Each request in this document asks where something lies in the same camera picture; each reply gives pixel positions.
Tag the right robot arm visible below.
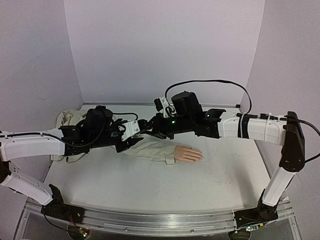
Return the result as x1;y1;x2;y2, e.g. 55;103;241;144
147;91;306;229

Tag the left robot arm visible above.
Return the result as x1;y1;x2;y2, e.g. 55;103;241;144
0;106;141;224

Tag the beige zip jacket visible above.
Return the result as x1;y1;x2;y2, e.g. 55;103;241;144
56;109;177;165

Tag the mannequin hand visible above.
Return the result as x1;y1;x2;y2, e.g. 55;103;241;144
174;145;203;163

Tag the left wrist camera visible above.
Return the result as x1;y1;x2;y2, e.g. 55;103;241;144
120;119;149;141

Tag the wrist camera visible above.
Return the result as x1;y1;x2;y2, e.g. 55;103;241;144
120;119;149;141
154;97;177;118

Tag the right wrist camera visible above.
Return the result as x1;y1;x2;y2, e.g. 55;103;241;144
154;97;177;118

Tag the aluminium rear table rail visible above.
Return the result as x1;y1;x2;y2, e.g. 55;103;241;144
82;100;241;109

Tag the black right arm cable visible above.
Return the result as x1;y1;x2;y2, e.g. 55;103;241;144
164;79;320;161

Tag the aluminium front table rail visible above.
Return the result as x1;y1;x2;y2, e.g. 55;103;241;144
14;198;302;240

